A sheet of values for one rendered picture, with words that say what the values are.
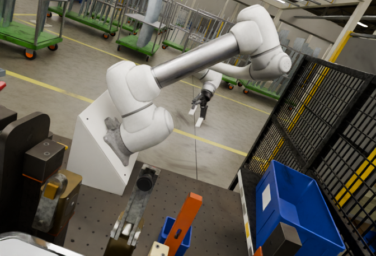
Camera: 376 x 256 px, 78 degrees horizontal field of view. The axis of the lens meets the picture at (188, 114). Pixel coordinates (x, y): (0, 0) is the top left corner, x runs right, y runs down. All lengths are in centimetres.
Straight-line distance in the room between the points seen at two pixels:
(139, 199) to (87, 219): 54
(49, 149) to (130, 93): 46
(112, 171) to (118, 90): 34
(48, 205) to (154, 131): 53
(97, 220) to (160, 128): 43
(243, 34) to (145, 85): 45
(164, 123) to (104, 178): 35
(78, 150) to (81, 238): 32
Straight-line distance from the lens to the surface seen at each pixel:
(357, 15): 728
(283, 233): 54
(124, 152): 108
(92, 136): 99
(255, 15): 103
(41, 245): 60
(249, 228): 77
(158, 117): 99
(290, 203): 100
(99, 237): 99
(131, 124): 101
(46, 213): 61
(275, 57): 103
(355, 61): 296
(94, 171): 108
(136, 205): 51
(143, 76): 97
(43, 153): 61
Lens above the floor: 150
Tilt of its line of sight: 22 degrees down
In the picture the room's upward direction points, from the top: 23 degrees clockwise
